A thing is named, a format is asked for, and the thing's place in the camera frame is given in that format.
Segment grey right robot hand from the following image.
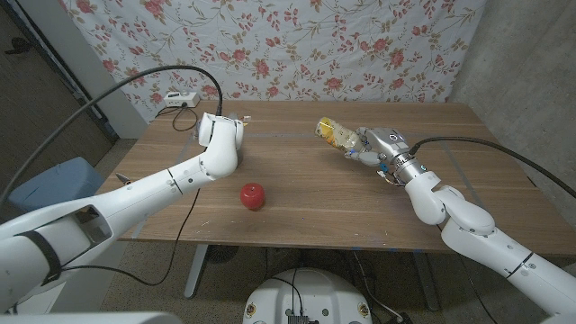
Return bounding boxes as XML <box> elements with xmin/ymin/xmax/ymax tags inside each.
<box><xmin>344</xmin><ymin>126</ymin><xmax>411</xmax><ymax>168</ymax></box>

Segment red apple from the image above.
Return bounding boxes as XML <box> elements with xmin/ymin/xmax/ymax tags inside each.
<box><xmin>238</xmin><ymin>182</ymin><xmax>266</xmax><ymax>211</ymax></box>

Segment floral backdrop cloth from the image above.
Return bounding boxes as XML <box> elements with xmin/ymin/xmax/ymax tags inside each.
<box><xmin>57</xmin><ymin>0</ymin><xmax>490</xmax><ymax>123</ymax></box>

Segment grey table leg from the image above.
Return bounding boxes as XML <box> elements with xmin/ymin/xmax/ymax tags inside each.
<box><xmin>411</xmin><ymin>251</ymin><xmax>441</xmax><ymax>312</ymax></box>

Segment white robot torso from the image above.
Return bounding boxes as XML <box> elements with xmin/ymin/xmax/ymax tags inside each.
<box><xmin>241</xmin><ymin>267</ymin><xmax>374</xmax><ymax>324</ymax></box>

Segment white power strip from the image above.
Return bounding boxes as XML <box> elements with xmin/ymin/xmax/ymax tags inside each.
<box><xmin>162</xmin><ymin>91</ymin><xmax>202</xmax><ymax>109</ymax></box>

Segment white table leg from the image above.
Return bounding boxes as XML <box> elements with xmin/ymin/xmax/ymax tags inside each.
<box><xmin>183</xmin><ymin>244</ymin><xmax>211</xmax><ymax>301</ymax></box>

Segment blue plastic bin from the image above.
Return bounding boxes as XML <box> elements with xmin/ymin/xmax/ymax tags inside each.
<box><xmin>7</xmin><ymin>156</ymin><xmax>107</xmax><ymax>213</ymax></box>

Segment dark brown door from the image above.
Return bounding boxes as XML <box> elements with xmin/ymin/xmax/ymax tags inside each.
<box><xmin>0</xmin><ymin>4</ymin><xmax>119</xmax><ymax>212</ymax></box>

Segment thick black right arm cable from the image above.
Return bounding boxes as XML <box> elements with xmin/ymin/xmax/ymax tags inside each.
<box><xmin>408</xmin><ymin>136</ymin><xmax>576</xmax><ymax>199</ymax></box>

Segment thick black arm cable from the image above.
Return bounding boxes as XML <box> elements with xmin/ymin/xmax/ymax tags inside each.
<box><xmin>408</xmin><ymin>136</ymin><xmax>576</xmax><ymax>199</ymax></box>
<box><xmin>0</xmin><ymin>65</ymin><xmax>225</xmax><ymax>203</ymax></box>

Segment white cable under table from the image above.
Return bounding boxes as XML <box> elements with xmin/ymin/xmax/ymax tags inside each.
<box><xmin>352</xmin><ymin>250</ymin><xmax>404</xmax><ymax>323</ymax></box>

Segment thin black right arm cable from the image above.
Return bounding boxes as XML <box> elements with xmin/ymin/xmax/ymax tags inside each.
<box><xmin>456</xmin><ymin>251</ymin><xmax>500</xmax><ymax>324</ymax></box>

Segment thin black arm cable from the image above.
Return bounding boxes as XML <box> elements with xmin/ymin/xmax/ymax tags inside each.
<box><xmin>456</xmin><ymin>251</ymin><xmax>500</xmax><ymax>324</ymax></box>
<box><xmin>60</xmin><ymin>188</ymin><xmax>202</xmax><ymax>287</ymax></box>

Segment black power strip cable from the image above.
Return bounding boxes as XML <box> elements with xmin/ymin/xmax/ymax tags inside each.
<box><xmin>155</xmin><ymin>103</ymin><xmax>200</xmax><ymax>133</ymax></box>

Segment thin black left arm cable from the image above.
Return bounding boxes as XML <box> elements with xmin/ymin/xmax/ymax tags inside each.
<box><xmin>60</xmin><ymin>188</ymin><xmax>202</xmax><ymax>287</ymax></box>

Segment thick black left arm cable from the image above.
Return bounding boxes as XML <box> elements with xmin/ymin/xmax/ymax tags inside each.
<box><xmin>0</xmin><ymin>65</ymin><xmax>225</xmax><ymax>203</ymax></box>

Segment black door handle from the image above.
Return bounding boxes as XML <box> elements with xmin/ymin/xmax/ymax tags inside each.
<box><xmin>4</xmin><ymin>36</ymin><xmax>33</xmax><ymax>56</ymax></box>

